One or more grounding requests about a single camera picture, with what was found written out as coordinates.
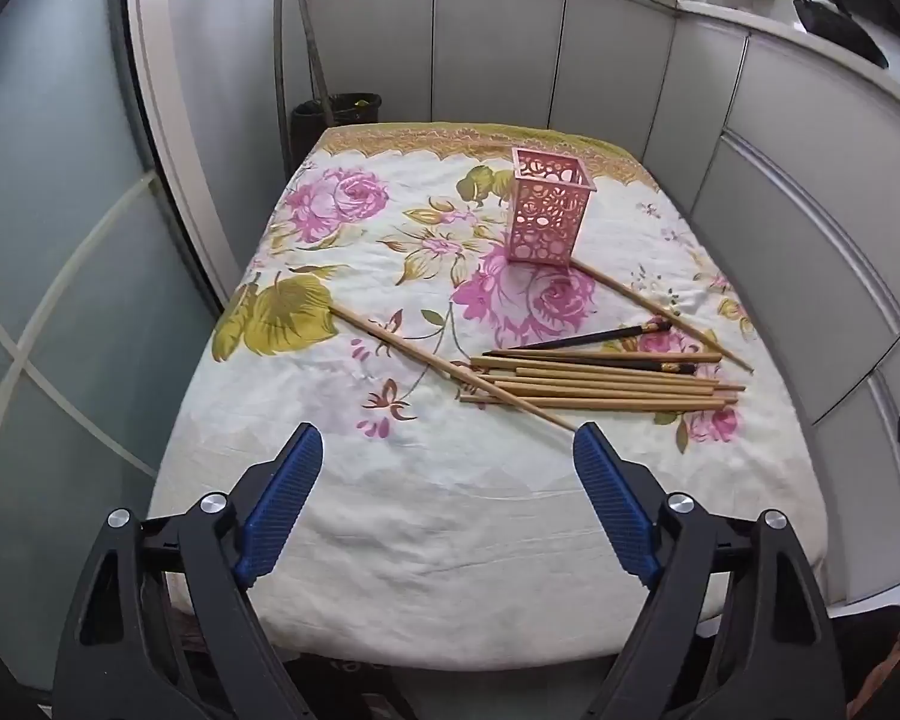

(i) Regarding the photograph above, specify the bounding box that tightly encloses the floral table cloth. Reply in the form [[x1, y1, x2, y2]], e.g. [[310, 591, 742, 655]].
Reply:
[[147, 120, 829, 673]]

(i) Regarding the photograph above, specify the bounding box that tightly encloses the mop with blue clamp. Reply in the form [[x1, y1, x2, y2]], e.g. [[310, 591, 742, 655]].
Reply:
[[238, 0, 337, 174]]

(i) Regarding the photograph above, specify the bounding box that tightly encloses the bamboo chopstick bottom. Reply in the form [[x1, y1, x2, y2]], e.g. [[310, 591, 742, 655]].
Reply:
[[460, 395, 730, 413]]

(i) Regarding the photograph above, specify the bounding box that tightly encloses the black chopstick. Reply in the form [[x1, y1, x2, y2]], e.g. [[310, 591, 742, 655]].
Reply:
[[520, 317, 671, 351], [470, 355, 697, 376]]

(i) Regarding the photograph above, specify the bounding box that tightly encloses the black trash bin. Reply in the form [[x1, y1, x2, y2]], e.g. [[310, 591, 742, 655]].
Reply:
[[289, 93, 382, 169]]

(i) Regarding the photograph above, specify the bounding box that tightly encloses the pink perforated utensil holder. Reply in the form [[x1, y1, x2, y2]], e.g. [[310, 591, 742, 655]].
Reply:
[[505, 146, 595, 266]]

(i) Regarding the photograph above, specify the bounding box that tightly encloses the black wok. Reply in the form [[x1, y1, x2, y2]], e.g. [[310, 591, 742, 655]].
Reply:
[[793, 0, 889, 70]]

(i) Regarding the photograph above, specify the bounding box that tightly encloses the long bamboo chopstick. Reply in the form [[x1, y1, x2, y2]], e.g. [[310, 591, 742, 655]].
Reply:
[[571, 257, 754, 374], [329, 302, 575, 434]]

